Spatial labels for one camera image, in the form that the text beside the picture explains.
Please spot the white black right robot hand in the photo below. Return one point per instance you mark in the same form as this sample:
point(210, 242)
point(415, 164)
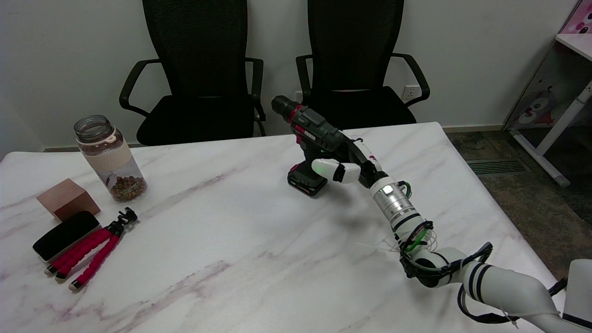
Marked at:
point(367, 159)

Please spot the dark green power screwdriver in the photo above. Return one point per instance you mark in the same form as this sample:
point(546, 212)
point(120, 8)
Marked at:
point(314, 127)

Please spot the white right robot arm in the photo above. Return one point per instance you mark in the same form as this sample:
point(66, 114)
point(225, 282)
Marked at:
point(397, 206)

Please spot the black mesh office chair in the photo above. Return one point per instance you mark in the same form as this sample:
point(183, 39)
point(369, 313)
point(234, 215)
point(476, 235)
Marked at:
point(356, 69)
point(199, 111)

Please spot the metal floor vent grille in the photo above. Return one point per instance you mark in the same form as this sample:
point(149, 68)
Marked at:
point(495, 167)

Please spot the white desk with panda panel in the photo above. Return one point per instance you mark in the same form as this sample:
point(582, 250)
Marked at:
point(564, 111)

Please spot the pink box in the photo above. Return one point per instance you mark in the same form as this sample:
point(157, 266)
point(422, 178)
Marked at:
point(580, 18)

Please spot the glass jar with nuts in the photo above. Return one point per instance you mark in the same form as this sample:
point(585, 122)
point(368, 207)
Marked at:
point(111, 159)

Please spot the red flexible mini tripod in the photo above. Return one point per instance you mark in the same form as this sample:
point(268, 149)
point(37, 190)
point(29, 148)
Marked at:
point(92, 249)

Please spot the brown wooden block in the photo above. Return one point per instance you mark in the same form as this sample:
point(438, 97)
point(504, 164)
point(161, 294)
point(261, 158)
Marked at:
point(67, 199)

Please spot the black board eraser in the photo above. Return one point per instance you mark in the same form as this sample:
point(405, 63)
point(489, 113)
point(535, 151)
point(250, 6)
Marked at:
point(64, 235)

